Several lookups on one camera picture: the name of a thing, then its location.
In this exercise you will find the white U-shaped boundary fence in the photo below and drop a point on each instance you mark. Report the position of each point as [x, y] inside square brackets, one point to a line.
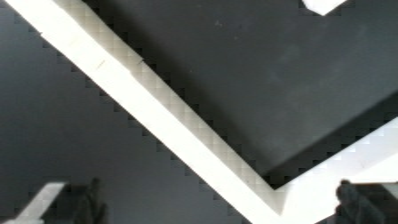
[295, 204]

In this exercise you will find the white square tabletop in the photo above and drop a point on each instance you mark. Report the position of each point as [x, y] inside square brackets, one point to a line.
[322, 6]

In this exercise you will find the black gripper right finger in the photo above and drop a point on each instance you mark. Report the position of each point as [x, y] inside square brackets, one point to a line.
[368, 203]

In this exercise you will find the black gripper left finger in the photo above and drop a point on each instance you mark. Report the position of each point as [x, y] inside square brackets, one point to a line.
[66, 204]

